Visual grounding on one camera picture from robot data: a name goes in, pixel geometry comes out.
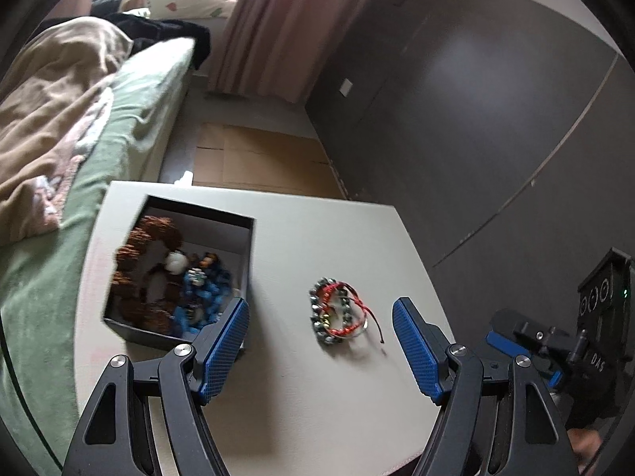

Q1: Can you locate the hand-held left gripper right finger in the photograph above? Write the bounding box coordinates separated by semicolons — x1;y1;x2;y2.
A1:
392;297;581;476

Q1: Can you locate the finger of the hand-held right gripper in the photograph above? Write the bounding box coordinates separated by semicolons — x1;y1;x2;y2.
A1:
485;308;551;355
533;354;565;388

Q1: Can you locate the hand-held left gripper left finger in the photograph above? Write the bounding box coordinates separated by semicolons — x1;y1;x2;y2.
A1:
62;297;250;476

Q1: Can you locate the blue bead bracelet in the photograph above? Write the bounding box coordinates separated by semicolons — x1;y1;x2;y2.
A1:
173;253;234;335

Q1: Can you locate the red string bracelet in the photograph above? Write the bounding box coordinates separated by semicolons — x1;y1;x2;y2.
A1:
317;282;387;344

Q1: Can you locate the black jewelry box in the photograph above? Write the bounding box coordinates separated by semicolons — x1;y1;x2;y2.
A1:
102;194;256;358

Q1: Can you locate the silver bead bracelet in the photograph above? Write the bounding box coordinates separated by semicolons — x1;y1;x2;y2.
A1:
308;278;370;345

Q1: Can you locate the brown bead bracelet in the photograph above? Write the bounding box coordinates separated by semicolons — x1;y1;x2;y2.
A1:
113;215;192;335

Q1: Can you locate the person's right forearm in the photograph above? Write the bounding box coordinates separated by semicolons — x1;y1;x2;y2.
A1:
568;429;603;464

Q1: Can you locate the bed with green sheet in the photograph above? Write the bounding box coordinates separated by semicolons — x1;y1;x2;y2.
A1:
0;37;196;476

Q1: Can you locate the flat cardboard sheet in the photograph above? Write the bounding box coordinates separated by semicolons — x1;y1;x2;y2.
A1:
191;121;343;190

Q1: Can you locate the beige blanket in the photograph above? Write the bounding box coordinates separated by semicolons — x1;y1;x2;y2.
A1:
0;16;135;234

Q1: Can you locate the black cloth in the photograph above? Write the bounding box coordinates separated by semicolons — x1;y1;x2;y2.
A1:
106;12;213;71

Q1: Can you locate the patterned window seat cushion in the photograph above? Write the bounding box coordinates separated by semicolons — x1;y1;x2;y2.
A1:
92;0;244;21

